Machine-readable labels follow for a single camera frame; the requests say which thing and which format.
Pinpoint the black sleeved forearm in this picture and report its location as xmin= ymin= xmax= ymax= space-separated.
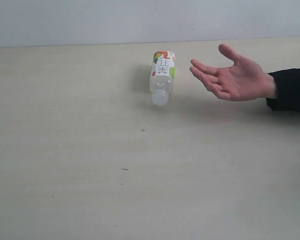
xmin=266 ymin=68 xmax=300 ymax=112

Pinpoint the open bare human hand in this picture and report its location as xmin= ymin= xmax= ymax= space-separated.
xmin=189 ymin=44 xmax=277 ymax=102

